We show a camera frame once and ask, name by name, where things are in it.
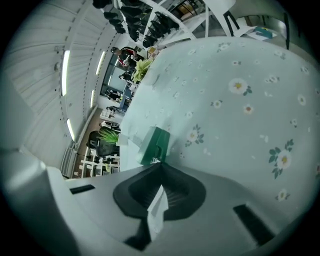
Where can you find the white cubby shelf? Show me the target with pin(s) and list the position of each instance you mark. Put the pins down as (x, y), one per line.
(86, 162)

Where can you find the dark glass partition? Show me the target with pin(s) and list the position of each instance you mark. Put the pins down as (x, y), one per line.
(115, 82)

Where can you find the white shelving rack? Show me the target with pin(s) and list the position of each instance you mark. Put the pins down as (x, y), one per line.
(207, 22)

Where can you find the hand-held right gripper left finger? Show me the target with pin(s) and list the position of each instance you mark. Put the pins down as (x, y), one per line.
(107, 207)

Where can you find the loose white documents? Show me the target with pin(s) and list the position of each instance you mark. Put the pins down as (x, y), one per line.
(246, 31)

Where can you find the grey chair black legs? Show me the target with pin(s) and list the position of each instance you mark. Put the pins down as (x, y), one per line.
(275, 23)

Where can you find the teal booklet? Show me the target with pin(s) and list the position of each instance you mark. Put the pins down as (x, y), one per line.
(263, 31)

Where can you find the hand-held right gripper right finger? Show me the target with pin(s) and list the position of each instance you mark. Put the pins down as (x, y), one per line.
(215, 200)

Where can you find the rows of black bags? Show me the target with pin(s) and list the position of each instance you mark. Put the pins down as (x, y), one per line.
(160, 25)

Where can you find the leafy green potted plant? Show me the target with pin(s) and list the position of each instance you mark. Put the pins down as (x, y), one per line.
(141, 70)

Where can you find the black mesh office chair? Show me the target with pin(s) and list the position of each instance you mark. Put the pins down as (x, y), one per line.
(105, 148)

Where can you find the small dark green object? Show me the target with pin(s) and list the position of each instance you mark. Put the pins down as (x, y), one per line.
(152, 145)

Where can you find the spiky green potted plant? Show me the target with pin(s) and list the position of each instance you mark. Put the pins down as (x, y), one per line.
(110, 136)

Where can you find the long ceiling light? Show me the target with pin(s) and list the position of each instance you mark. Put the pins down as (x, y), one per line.
(70, 128)
(65, 72)
(100, 62)
(92, 98)

